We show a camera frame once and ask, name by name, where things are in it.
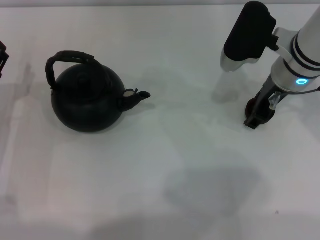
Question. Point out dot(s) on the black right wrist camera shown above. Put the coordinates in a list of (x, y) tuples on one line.
[(246, 32)]

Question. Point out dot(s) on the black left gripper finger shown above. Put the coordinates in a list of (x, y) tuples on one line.
[(2, 47), (3, 63)]

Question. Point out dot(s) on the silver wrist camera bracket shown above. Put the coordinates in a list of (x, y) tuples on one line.
[(283, 40)]

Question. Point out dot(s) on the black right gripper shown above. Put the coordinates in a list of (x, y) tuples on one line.
[(268, 86)]

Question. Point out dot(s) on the black round teapot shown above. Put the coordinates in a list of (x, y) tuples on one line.
[(85, 110)]

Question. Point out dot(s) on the silver right wrist connector plug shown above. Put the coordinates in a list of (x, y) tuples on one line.
[(275, 100)]

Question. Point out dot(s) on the dark brown teacup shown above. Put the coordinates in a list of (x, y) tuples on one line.
[(249, 108)]

